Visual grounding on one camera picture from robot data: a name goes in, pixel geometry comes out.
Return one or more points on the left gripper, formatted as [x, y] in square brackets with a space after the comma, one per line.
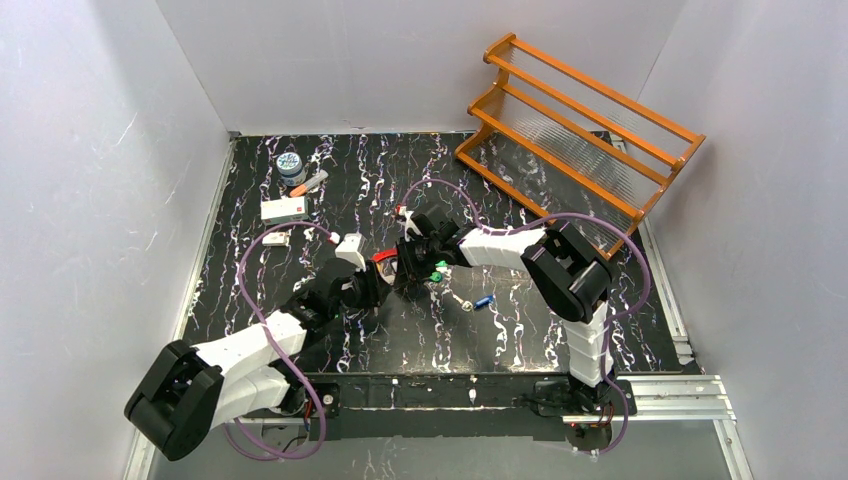
[382, 285]

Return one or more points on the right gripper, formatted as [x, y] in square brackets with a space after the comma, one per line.
[408, 263]

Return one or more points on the keyring with coloured key tags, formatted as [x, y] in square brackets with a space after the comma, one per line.
[389, 268]

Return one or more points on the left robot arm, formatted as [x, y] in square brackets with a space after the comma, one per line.
[191, 389]

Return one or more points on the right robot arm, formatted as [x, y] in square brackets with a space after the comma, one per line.
[570, 274]

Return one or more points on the key with blue tag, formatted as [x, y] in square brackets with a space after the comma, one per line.
[468, 306]

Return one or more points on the small white flat box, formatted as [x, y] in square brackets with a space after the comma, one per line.
[276, 239]

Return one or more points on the white medicine box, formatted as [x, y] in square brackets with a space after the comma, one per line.
[287, 209]

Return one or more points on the orange and white tube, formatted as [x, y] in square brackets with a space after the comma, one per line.
[310, 184]

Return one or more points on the round blue-white jar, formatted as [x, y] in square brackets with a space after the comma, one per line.
[291, 169]

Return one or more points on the orange wooden shelf rack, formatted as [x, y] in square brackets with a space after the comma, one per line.
[552, 137]

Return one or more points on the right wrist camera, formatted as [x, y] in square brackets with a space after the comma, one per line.
[404, 218]

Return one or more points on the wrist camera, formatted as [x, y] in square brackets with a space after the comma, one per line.
[348, 248]
[404, 218]

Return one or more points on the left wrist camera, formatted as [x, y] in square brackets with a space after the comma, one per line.
[348, 248]

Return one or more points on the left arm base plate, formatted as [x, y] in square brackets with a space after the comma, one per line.
[298, 403]

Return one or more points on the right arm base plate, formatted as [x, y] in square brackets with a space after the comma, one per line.
[570, 403]

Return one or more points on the aluminium rail frame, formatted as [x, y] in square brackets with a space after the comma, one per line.
[484, 426]

